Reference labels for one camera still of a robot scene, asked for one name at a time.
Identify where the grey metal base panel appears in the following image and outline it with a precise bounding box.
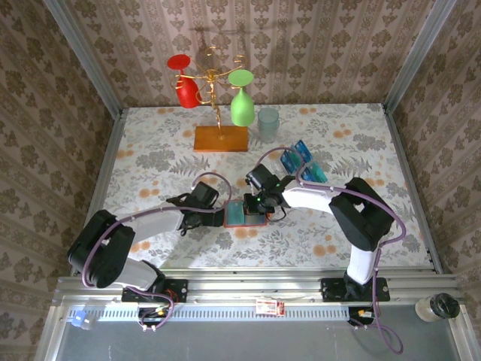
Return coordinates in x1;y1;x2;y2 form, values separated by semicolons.
35;305;481;361

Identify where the black power connector block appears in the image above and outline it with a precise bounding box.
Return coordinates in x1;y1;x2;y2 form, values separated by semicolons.
347;306;378;327
137;306;171;327

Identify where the slotted grey cable duct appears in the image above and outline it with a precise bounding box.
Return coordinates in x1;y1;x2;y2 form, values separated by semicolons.
62;305;349;323

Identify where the green wine glass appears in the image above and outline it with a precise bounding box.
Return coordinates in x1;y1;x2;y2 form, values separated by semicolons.
227;68;256;128

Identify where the floral print tablecloth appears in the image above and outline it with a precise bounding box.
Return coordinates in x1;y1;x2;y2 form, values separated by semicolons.
87;102;434;270

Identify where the clear acrylic card stand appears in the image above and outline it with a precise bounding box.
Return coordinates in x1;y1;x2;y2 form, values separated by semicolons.
268;138;330;193

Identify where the red wine glass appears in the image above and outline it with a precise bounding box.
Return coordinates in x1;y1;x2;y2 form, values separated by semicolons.
166;53;201;110

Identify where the orange card holder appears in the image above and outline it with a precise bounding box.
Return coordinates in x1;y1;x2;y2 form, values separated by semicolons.
222;199;269;229

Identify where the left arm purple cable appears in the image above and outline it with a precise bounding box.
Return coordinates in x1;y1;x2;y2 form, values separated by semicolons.
81;172;232;335

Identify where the clear jar black lid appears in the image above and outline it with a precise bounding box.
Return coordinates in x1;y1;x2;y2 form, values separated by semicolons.
414;293;461;323

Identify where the clear teal plastic cup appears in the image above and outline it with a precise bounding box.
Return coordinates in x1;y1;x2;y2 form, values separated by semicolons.
256;107;281;144

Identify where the gold wire rack wooden base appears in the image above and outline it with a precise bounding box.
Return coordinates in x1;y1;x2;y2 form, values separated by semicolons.
171;45;251;153

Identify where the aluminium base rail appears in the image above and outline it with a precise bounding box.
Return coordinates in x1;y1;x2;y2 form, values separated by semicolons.
52;267;464;306

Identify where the blue white connector plug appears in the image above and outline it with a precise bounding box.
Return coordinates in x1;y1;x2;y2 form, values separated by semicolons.
68;308;98;332

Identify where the teal VIP card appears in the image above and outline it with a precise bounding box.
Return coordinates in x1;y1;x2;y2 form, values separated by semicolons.
310;160;328;184
286;146;307;166
226;202;246;226

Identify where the red white sticker label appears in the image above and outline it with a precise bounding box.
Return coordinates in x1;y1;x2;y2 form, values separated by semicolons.
256;299;286;317

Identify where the aluminium frame post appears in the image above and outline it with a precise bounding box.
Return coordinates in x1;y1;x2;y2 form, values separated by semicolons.
41;0;124;118
382;0;451;114

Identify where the aluminium table side rail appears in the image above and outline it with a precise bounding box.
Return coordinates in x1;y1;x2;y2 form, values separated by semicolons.
381;102;445;275
70;108;126;278

